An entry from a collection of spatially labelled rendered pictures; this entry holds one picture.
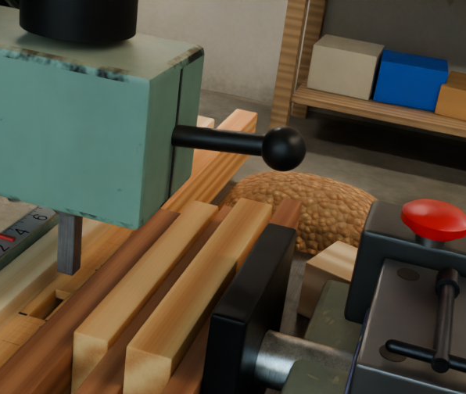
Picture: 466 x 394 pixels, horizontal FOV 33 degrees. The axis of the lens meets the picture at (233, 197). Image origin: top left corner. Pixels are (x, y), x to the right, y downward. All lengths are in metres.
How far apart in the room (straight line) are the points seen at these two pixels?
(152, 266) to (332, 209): 0.19
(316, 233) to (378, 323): 0.26
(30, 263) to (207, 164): 0.20
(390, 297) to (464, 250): 0.05
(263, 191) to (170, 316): 0.25
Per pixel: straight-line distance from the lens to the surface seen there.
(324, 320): 0.37
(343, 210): 0.56
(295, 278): 0.52
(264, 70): 3.86
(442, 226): 0.34
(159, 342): 0.32
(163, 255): 0.42
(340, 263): 0.47
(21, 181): 0.35
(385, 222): 0.36
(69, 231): 0.39
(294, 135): 0.33
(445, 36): 3.71
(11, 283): 0.40
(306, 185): 0.57
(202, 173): 0.57
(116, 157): 0.33
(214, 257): 0.39
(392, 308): 0.31
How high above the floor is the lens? 1.16
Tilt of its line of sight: 24 degrees down
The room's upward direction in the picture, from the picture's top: 8 degrees clockwise
